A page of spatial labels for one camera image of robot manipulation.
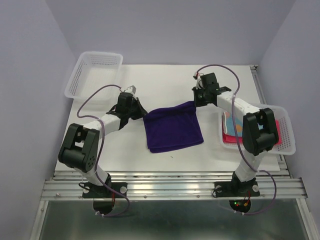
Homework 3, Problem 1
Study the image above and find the purple towel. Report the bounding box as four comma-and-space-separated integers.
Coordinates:
143, 101, 204, 154

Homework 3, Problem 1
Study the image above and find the blue orange patterned towel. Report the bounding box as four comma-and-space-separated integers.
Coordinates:
222, 111, 266, 137

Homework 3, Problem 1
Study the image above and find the pink towel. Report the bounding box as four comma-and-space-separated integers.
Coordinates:
222, 120, 282, 145

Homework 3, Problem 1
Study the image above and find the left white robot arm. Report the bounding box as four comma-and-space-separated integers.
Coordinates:
58, 86, 147, 198

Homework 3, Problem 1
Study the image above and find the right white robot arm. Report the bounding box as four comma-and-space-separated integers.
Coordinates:
192, 73, 279, 198

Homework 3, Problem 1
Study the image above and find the white basket at left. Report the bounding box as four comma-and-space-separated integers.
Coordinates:
64, 51, 123, 101

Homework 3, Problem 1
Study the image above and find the white basket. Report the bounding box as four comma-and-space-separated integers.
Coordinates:
64, 51, 123, 101
218, 103, 296, 155

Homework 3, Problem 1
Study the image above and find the white basket at right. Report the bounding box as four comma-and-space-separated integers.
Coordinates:
218, 103, 296, 155

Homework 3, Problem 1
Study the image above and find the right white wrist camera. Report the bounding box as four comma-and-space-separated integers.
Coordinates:
193, 72, 203, 90

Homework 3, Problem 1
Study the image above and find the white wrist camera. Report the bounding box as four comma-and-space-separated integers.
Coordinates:
125, 85, 137, 95
193, 72, 203, 90

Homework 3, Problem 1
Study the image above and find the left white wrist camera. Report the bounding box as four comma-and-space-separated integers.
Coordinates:
125, 85, 137, 95

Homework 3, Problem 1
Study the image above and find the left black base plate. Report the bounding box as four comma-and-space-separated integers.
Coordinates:
78, 182, 128, 199

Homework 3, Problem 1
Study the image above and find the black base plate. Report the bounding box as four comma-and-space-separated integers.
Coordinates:
78, 182, 128, 199
214, 181, 261, 199

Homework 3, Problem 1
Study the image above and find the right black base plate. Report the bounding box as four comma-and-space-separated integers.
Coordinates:
214, 181, 261, 199

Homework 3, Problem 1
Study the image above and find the aluminium mounting rail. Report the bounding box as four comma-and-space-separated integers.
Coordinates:
40, 170, 308, 201

